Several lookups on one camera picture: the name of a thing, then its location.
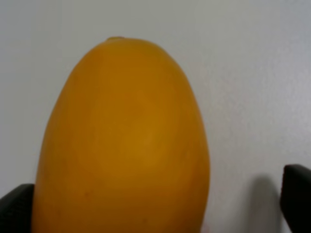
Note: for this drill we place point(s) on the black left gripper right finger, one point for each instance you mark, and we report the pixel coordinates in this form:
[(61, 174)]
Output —
[(295, 198)]

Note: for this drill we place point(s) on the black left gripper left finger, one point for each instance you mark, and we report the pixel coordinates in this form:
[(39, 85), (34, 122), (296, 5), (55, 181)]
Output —
[(16, 209)]

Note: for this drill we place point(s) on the orange mango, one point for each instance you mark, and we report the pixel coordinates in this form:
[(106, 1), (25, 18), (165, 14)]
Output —
[(125, 149)]

